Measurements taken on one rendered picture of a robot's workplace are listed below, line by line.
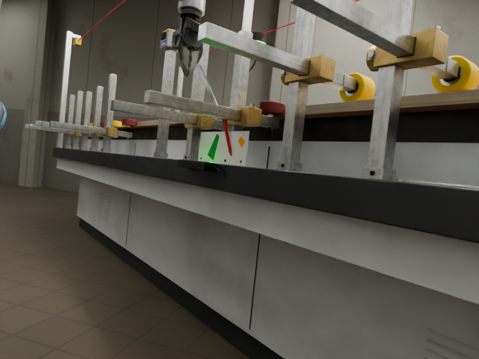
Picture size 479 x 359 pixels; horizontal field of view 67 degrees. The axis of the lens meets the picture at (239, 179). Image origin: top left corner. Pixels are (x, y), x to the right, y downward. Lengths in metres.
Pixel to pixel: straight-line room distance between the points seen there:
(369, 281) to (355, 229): 0.27
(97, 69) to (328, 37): 3.65
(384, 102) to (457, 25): 4.63
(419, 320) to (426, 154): 0.38
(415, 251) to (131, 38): 5.91
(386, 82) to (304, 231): 0.38
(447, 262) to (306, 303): 0.57
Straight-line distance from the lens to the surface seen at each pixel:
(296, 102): 0.92
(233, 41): 0.77
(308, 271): 1.16
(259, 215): 1.00
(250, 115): 1.05
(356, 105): 1.01
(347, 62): 5.15
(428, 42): 0.75
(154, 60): 6.00
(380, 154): 0.75
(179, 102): 0.96
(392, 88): 0.77
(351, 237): 0.80
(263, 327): 1.35
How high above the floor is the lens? 0.70
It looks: 2 degrees down
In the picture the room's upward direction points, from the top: 6 degrees clockwise
